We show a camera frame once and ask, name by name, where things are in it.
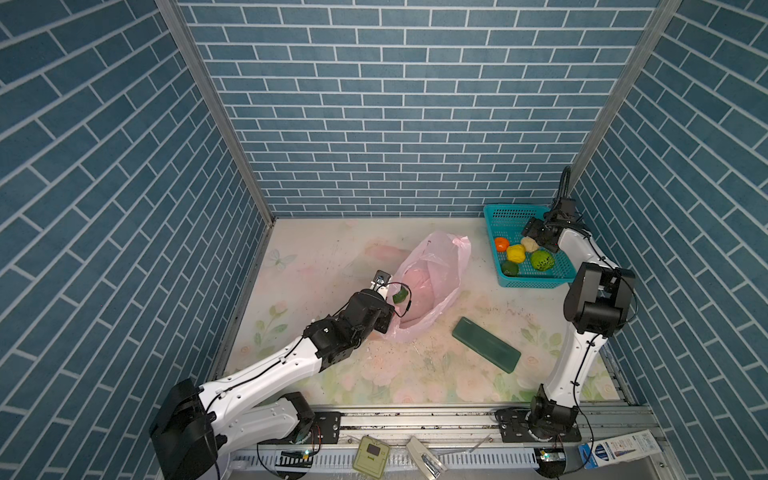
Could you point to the bright green lime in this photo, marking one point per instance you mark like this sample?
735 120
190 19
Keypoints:
542 260

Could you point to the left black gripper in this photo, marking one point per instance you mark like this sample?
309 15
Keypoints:
387 313

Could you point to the dark green avocado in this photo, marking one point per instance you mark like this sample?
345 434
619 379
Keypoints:
510 268

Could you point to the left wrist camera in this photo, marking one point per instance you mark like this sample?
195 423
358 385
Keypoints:
380 280

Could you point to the white small device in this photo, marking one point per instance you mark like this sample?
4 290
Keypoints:
425 460

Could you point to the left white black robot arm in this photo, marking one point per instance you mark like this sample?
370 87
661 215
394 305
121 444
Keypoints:
198 424

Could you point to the orange tangerine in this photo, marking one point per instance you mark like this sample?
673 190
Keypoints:
501 244

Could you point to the pink plastic bag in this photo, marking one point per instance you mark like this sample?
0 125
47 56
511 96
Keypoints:
432 274

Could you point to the dark green rectangular block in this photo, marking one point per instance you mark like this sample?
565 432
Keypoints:
486 345

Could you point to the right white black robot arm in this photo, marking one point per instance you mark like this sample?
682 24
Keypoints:
596 306

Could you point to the cream white fruit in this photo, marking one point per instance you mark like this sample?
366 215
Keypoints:
530 245

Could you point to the aluminium mounting rail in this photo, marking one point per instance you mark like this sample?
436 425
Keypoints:
489 424

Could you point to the dark green lime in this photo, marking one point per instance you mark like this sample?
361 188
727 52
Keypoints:
401 296

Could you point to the yellow lemon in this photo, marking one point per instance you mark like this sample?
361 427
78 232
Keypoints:
516 254

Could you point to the green digital timer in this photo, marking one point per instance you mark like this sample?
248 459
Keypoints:
371 457

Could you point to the blue white paper box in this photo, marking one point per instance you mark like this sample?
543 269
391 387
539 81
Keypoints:
619 449

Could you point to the teal plastic basket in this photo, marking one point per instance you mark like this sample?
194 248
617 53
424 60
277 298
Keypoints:
508 221

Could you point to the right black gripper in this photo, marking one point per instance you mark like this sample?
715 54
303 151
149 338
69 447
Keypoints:
532 228

